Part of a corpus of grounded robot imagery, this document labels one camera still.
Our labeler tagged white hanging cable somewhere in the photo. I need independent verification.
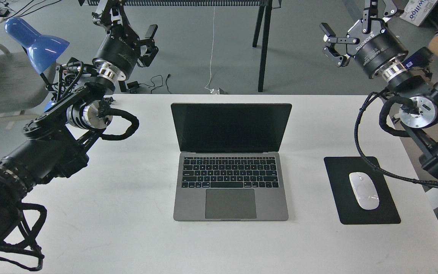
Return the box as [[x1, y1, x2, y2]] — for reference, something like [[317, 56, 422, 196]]
[[205, 6, 228, 95]]

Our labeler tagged black mouse pad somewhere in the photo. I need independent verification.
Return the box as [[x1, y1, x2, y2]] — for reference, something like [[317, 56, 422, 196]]
[[324, 156, 400, 225]]

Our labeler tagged white cardboard box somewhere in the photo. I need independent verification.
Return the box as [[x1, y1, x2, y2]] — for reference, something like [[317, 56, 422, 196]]
[[400, 0, 438, 27]]

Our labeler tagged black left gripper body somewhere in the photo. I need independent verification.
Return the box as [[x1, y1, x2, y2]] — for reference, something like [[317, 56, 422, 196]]
[[92, 25, 138, 80]]

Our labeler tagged grey white chair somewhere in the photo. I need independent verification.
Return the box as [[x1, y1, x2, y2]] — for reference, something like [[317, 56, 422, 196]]
[[0, 18, 56, 123]]

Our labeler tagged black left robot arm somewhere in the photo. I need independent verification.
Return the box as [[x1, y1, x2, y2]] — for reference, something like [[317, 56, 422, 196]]
[[0, 0, 159, 272]]

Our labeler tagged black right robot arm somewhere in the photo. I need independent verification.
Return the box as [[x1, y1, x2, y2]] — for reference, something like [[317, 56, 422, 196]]
[[320, 0, 438, 188]]

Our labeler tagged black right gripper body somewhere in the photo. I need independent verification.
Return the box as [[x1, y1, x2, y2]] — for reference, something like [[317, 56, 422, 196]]
[[351, 19, 408, 79]]

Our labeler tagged black power adapter with cable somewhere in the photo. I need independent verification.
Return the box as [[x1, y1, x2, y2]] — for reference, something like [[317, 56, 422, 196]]
[[125, 73, 172, 94]]

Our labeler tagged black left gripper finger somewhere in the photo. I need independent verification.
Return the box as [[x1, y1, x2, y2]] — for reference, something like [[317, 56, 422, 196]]
[[137, 24, 159, 67], [92, 0, 129, 35]]

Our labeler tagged blue desk lamp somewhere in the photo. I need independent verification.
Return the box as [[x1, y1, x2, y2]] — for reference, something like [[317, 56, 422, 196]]
[[5, 17, 70, 112]]

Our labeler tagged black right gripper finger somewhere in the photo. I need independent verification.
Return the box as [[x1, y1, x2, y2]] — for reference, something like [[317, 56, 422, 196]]
[[320, 22, 359, 67], [362, 0, 399, 33]]

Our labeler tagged grey laptop computer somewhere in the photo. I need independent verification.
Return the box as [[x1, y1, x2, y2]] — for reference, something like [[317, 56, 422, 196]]
[[171, 103, 292, 221]]

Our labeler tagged white computer mouse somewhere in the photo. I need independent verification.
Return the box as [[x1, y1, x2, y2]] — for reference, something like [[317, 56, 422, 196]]
[[348, 172, 379, 210]]

